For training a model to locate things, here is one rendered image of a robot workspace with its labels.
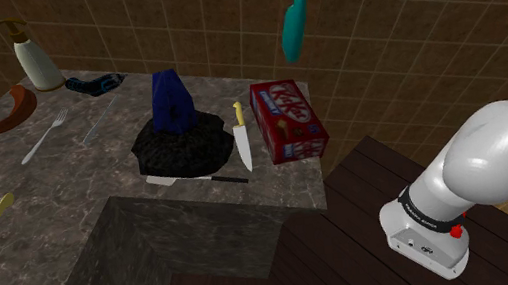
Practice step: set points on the red chocolate bar box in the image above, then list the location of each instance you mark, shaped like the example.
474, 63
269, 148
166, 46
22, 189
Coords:
288, 122

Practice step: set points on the white soap dispenser bottle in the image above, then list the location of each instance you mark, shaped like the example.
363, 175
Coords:
38, 64

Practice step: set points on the brown curved object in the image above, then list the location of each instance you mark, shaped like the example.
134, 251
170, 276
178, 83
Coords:
16, 113

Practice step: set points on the grey table knife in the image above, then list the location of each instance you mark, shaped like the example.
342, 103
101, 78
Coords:
98, 120

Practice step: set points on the black lumpy mound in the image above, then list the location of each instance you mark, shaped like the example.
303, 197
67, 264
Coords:
186, 153

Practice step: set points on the black and blue object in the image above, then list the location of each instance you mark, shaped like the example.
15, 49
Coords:
94, 85

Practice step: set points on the silver fork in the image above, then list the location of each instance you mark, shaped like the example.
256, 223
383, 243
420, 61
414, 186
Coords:
44, 137

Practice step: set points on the dark blue pointed object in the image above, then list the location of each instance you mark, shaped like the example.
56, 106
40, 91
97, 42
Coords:
172, 101

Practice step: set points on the dark wooden robot stand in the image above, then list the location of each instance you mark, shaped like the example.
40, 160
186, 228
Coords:
356, 207

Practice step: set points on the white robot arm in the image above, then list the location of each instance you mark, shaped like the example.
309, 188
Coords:
482, 156

